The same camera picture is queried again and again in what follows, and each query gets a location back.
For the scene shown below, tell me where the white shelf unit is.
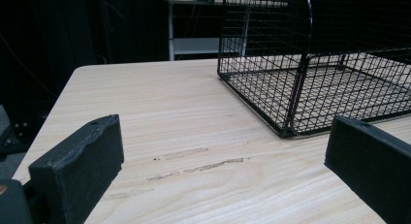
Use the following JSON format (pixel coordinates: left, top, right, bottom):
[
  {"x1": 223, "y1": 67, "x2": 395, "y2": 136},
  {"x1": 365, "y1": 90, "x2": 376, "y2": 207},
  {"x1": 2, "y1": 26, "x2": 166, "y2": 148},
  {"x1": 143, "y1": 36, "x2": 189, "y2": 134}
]
[{"x1": 151, "y1": 0, "x2": 289, "y2": 62}]

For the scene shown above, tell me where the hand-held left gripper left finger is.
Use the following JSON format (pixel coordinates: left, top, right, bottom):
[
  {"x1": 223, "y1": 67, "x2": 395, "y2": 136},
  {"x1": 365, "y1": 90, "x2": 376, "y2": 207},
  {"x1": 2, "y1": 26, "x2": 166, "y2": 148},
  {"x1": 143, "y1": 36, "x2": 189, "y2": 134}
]
[{"x1": 27, "y1": 113, "x2": 125, "y2": 224}]

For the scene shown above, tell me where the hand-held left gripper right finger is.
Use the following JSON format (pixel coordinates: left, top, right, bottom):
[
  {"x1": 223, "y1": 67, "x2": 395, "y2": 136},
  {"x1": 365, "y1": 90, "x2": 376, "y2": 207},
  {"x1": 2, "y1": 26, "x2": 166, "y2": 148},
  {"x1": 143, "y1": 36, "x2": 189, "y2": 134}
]
[{"x1": 324, "y1": 114, "x2": 411, "y2": 224}]

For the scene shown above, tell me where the black metal stand base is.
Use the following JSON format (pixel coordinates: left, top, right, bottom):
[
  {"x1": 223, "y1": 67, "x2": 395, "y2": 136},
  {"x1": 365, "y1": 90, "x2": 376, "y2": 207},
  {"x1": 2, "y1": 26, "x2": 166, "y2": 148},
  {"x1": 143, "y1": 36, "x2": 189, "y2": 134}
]
[{"x1": 0, "y1": 118, "x2": 45, "y2": 155}]

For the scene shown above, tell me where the black wire mesh rack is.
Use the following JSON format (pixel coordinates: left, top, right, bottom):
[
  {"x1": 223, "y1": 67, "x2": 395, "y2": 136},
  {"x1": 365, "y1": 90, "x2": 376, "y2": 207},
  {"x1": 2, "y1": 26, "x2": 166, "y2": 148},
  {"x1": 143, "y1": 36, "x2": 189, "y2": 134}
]
[{"x1": 217, "y1": 0, "x2": 411, "y2": 139}]

